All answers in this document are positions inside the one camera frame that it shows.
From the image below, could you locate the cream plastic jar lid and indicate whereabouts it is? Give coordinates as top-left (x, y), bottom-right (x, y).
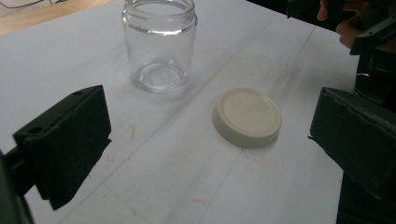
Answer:
top-left (212, 87), bottom-right (283, 149)

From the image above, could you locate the clear glass jar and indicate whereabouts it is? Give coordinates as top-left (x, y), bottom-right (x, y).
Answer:
top-left (120, 0), bottom-right (199, 95)

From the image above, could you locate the thin black cable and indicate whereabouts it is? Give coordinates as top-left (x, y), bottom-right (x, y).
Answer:
top-left (0, 0), bottom-right (45, 9)

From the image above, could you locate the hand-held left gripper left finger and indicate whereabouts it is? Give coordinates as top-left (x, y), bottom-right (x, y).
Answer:
top-left (3, 85), bottom-right (112, 212)

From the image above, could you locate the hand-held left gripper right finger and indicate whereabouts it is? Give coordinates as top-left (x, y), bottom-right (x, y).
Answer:
top-left (307, 87), bottom-right (396, 203)

